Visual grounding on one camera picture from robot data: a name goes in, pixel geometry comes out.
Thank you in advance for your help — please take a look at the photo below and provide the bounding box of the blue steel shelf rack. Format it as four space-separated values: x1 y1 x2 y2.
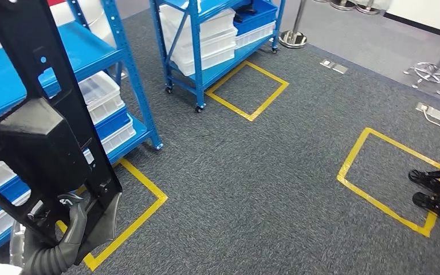
0 0 164 266
150 0 286 113

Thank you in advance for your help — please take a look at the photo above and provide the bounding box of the black trim part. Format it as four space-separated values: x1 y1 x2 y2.
233 3 261 23

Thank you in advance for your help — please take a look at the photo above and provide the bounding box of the chrome stanchion with round base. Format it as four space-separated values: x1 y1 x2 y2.
330 0 356 11
356 0 382 16
278 0 308 49

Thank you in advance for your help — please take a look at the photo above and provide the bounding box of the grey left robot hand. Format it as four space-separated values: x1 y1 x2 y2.
22 191 123 265

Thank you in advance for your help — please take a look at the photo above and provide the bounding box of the yellow floor tape square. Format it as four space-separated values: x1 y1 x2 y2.
336 127 440 239

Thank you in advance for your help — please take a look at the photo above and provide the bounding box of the chrome stool with black seat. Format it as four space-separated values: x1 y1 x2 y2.
403 7 440 96

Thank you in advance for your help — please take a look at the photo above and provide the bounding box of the black plastic bracket panel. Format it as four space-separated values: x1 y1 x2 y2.
0 0 123 248

